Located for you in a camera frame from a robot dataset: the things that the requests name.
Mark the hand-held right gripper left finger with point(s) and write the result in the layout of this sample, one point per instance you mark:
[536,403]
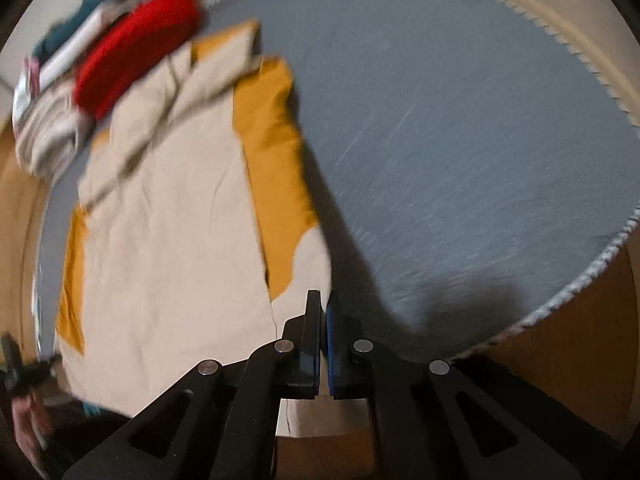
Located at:
[305,360]

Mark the red folded quilt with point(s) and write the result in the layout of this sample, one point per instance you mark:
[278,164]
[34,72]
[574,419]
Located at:
[130,50]

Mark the cream folded fleece blanket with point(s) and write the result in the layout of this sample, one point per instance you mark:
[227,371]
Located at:
[50,135]

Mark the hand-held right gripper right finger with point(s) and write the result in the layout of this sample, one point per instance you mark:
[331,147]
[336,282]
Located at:
[340,360]

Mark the person's left hand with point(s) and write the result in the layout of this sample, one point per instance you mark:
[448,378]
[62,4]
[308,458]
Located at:
[30,425]

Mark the beige and yellow hooded jacket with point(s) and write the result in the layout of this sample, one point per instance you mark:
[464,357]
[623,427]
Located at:
[175,235]

